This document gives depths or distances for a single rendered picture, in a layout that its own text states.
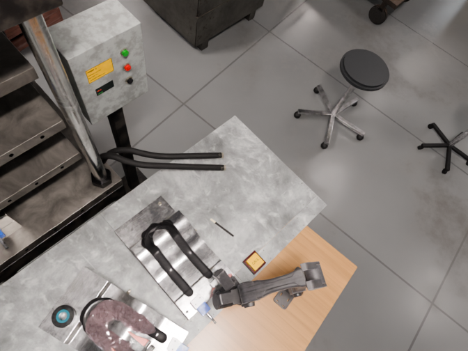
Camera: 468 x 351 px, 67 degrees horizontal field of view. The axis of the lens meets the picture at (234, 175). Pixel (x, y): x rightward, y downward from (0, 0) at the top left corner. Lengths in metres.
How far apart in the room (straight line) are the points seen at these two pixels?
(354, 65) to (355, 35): 1.32
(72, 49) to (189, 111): 1.72
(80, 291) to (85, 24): 1.00
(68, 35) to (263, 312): 1.34
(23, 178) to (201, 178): 0.78
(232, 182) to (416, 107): 2.35
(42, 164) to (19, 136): 0.25
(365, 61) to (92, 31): 1.94
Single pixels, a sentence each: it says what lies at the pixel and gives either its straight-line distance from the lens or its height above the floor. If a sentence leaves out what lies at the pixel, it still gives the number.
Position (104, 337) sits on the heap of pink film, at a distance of 1.58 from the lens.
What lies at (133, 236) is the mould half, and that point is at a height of 0.86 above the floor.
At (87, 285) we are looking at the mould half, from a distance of 1.59.
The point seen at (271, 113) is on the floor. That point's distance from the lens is 3.09.
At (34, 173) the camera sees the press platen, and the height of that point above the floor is 1.04.
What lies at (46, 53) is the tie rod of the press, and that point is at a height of 1.67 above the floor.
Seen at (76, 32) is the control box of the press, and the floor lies 1.47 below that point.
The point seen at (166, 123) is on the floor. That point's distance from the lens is 2.91.
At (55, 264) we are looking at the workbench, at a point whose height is 0.80.
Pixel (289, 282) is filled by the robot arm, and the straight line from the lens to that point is 1.30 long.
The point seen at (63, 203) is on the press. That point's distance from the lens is 1.85.
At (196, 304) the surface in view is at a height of 0.90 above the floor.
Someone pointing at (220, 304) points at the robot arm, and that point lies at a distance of 1.35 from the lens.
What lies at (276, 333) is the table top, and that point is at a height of 0.80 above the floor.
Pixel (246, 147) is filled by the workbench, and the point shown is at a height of 0.80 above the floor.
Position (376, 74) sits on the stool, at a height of 0.66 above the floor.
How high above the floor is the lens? 2.45
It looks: 64 degrees down
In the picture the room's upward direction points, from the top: 20 degrees clockwise
